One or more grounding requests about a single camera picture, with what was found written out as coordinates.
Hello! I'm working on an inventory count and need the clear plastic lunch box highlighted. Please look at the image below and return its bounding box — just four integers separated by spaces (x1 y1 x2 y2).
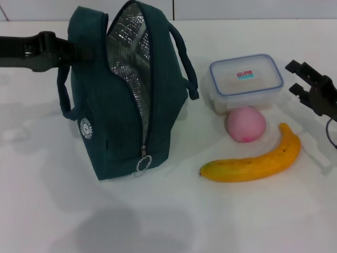
209 54 285 115

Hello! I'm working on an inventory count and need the yellow banana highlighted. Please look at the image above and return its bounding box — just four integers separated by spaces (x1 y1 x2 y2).
199 122 302 183

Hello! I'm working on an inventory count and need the pink peach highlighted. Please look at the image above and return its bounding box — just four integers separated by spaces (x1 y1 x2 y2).
225 106 267 144

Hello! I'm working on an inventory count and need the dark teal insulated lunch bag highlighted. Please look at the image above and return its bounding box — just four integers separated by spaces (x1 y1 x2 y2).
57 0 199 182

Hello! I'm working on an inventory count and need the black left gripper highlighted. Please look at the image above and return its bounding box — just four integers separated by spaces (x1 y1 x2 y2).
0 31 95 73

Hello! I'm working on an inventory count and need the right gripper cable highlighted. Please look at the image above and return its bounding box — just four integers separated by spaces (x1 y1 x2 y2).
324 118 337 149

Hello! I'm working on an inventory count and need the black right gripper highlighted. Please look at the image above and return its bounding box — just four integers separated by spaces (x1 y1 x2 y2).
285 60 337 120

